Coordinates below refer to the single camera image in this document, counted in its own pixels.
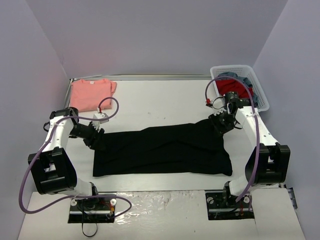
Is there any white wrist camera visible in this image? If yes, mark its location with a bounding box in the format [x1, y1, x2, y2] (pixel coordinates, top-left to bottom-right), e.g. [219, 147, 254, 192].
[205, 96, 227, 117]
[90, 112, 109, 130]

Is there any red t-shirt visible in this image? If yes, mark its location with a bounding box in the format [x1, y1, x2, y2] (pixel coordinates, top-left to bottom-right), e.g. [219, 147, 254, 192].
[215, 78, 254, 99]

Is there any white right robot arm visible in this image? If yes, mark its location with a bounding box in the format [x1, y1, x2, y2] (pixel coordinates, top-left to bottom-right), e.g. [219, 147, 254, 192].
[209, 91, 291, 207]

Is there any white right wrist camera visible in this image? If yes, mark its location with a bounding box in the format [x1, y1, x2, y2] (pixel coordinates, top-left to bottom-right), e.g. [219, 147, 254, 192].
[205, 96, 227, 117]

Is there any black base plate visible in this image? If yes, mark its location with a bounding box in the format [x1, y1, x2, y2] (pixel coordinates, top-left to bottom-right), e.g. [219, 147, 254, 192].
[205, 190, 255, 221]
[67, 197, 117, 224]

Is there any folded pink t-shirt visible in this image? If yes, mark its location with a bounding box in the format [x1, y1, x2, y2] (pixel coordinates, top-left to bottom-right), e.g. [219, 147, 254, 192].
[69, 78, 117, 112]

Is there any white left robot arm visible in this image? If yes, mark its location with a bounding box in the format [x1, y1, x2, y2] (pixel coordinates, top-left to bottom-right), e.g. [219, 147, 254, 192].
[31, 107, 108, 209]

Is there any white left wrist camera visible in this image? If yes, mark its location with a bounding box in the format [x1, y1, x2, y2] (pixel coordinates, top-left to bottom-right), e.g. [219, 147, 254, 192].
[90, 112, 109, 130]

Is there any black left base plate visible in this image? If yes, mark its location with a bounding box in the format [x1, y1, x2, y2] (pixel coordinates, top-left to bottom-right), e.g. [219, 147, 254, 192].
[67, 197, 117, 224]

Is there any grey-blue t-shirt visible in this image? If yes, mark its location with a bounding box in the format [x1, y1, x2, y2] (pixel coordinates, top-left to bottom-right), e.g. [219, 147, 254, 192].
[218, 72, 258, 108]

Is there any thin black loop cable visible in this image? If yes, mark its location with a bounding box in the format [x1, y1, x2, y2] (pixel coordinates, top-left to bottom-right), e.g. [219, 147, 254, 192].
[81, 219, 99, 237]

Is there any black t-shirt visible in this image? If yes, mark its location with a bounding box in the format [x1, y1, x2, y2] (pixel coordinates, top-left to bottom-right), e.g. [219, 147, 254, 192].
[92, 119, 233, 177]

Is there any white plastic laundry basket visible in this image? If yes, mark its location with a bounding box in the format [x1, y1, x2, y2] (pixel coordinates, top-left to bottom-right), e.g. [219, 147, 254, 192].
[210, 64, 270, 112]

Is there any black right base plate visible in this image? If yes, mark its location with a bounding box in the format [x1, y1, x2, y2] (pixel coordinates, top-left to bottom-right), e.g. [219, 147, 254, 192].
[205, 190, 255, 221]

